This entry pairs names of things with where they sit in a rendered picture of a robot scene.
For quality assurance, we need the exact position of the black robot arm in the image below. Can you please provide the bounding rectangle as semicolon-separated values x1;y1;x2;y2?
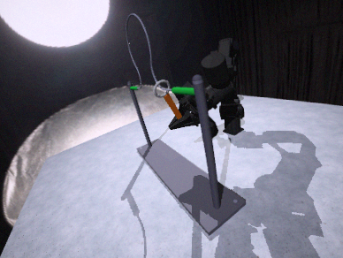
202;38;245;135

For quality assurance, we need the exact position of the orange handle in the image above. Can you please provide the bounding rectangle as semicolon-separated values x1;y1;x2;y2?
153;80;182;120

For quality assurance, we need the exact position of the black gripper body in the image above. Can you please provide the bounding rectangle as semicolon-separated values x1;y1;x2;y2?
175;87;220;138

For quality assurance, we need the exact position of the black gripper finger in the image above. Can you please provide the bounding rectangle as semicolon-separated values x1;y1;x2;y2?
169;110;198;130
168;101;186;127

